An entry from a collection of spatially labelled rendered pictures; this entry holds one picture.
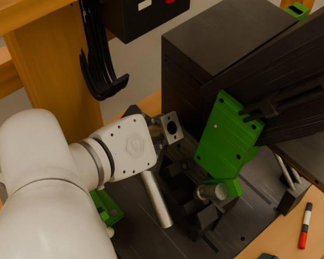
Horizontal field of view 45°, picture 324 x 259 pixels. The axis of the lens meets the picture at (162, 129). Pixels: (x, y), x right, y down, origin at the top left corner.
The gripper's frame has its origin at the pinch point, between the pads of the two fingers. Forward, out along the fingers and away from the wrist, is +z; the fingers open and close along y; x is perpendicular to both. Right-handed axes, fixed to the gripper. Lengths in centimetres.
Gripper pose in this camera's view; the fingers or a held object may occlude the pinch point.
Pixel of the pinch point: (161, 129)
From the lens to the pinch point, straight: 76.4
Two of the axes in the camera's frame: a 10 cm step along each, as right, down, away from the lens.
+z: 7.0, -3.3, 6.4
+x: -6.5, 0.7, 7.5
